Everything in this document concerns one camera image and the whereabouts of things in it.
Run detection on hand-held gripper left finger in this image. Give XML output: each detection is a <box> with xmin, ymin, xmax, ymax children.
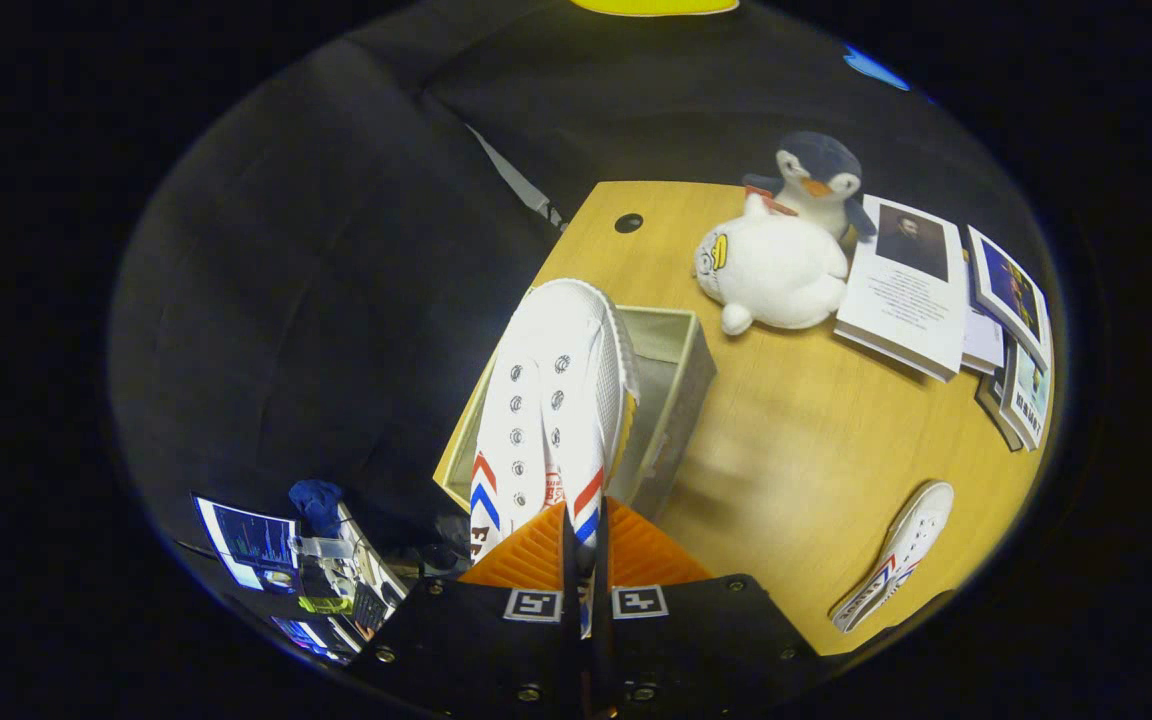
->
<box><xmin>346</xmin><ymin>500</ymin><xmax>585</xmax><ymax>720</ymax></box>

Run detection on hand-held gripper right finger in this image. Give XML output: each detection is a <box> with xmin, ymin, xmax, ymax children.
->
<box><xmin>593</xmin><ymin>497</ymin><xmax>823</xmax><ymax>720</ymax></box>

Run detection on white striped canvas shoe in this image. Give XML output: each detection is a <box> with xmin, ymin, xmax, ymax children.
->
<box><xmin>831</xmin><ymin>481</ymin><xmax>956</xmax><ymax>635</ymax></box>
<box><xmin>468</xmin><ymin>278</ymin><xmax>641</xmax><ymax>641</ymax></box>

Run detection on beige fabric storage box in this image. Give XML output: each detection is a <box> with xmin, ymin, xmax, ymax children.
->
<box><xmin>433</xmin><ymin>288</ymin><xmax>718</xmax><ymax>523</ymax></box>

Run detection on blue cloth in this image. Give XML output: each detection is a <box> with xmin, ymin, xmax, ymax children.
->
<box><xmin>288</xmin><ymin>479</ymin><xmax>345</xmax><ymax>542</ymax></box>

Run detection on small glowing blue screen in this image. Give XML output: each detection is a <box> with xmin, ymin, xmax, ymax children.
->
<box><xmin>270</xmin><ymin>614</ymin><xmax>358</xmax><ymax>667</ymax></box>

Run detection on computer monitor with blue screen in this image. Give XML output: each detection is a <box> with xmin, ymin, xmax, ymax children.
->
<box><xmin>193</xmin><ymin>494</ymin><xmax>300</xmax><ymax>592</ymax></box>

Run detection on white duck plush toy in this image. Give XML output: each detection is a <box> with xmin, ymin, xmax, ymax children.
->
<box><xmin>693</xmin><ymin>193</ymin><xmax>851</xmax><ymax>337</ymax></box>

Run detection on white portrait cover book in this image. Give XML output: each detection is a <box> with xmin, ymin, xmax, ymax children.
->
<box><xmin>833</xmin><ymin>194</ymin><xmax>968</xmax><ymax>384</ymax></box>

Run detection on dark cover book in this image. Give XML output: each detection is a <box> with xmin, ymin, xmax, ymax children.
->
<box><xmin>975</xmin><ymin>368</ymin><xmax>1027</xmax><ymax>454</ymax></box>

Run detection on white paper booklet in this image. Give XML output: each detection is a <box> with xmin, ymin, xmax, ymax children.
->
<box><xmin>960</xmin><ymin>250</ymin><xmax>1008</xmax><ymax>377</ymax></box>

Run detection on navy penguin plush toy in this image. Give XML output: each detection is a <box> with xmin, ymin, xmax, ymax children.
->
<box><xmin>742</xmin><ymin>131</ymin><xmax>879</xmax><ymax>247</ymax></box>

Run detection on pale green cover book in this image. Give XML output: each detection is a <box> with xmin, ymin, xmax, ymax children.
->
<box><xmin>997</xmin><ymin>344</ymin><xmax>1055</xmax><ymax>452</ymax></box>

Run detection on blue picture cover book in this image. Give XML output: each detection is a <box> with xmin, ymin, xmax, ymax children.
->
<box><xmin>967</xmin><ymin>226</ymin><xmax>1053</xmax><ymax>372</ymax></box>

